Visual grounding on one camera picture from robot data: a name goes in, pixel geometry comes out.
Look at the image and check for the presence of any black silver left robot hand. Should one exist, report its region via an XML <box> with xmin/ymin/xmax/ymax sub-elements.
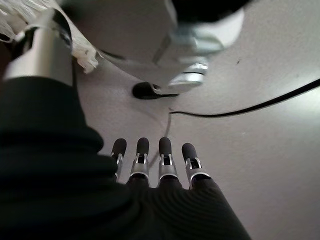
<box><xmin>0</xmin><ymin>27</ymin><xmax>252</xmax><ymax>240</ymax></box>

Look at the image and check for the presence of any white fringed cushion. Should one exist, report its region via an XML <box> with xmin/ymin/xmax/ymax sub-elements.
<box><xmin>0</xmin><ymin>0</ymin><xmax>103</xmax><ymax>75</ymax></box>

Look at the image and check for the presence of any silver left robot leg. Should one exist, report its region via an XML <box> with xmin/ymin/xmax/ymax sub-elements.
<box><xmin>62</xmin><ymin>0</ymin><xmax>251</xmax><ymax>101</ymax></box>

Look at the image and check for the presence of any black floor cable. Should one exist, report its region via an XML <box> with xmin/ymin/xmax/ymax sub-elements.
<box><xmin>168</xmin><ymin>77</ymin><xmax>320</xmax><ymax>118</ymax></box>

